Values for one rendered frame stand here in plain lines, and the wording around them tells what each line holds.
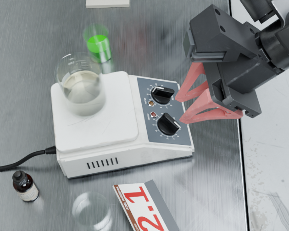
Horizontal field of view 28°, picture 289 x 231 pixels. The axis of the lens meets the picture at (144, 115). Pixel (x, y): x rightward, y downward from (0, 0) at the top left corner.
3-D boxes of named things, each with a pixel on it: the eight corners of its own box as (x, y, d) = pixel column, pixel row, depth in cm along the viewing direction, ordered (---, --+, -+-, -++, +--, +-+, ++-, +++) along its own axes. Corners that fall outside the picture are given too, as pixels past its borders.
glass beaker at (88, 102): (69, 126, 83) (56, 93, 76) (64, 90, 87) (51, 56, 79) (116, 116, 83) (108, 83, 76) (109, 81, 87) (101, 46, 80)
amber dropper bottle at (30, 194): (18, 188, 88) (4, 167, 82) (36, 181, 88) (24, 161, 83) (22, 205, 87) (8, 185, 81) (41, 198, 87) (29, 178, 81)
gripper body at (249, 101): (219, 106, 69) (269, 74, 65) (202, 41, 74) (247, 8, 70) (251, 121, 73) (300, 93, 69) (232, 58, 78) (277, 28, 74)
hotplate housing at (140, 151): (179, 89, 95) (176, 60, 88) (195, 158, 88) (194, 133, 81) (46, 113, 95) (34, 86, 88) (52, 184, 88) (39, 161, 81)
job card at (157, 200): (152, 179, 87) (150, 167, 83) (180, 230, 82) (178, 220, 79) (115, 197, 86) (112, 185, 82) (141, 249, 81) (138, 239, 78)
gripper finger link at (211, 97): (168, 129, 74) (224, 92, 68) (159, 84, 77) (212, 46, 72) (202, 142, 78) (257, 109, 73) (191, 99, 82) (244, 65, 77)
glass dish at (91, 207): (116, 223, 84) (113, 218, 82) (80, 237, 83) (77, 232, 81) (104, 191, 87) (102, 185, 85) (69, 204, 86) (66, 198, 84)
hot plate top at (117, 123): (128, 72, 88) (127, 68, 87) (140, 139, 82) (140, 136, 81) (51, 86, 88) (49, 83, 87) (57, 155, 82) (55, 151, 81)
